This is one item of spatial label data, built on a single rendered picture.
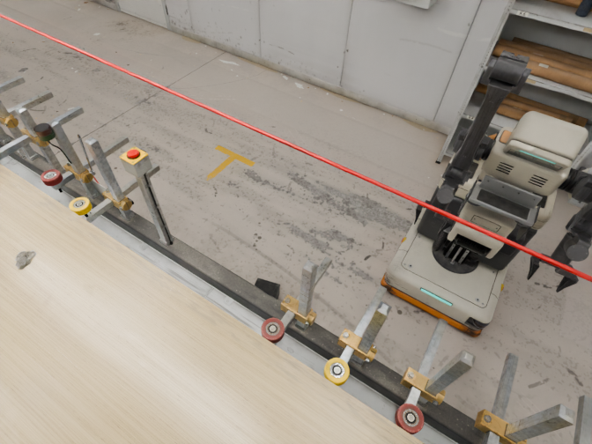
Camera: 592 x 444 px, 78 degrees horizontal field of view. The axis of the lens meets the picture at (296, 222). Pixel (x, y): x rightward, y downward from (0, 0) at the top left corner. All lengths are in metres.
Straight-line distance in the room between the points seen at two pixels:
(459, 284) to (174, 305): 1.60
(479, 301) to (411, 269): 0.40
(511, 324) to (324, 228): 1.34
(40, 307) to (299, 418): 0.95
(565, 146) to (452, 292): 1.06
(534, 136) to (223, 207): 2.04
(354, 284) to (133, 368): 1.54
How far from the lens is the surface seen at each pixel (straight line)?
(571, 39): 3.36
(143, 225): 1.90
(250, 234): 2.64
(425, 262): 2.33
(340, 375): 1.26
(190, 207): 2.87
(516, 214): 1.68
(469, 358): 1.14
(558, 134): 1.56
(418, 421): 1.29
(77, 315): 1.49
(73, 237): 1.70
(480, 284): 2.39
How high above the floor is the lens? 2.10
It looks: 51 degrees down
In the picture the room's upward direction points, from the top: 4 degrees clockwise
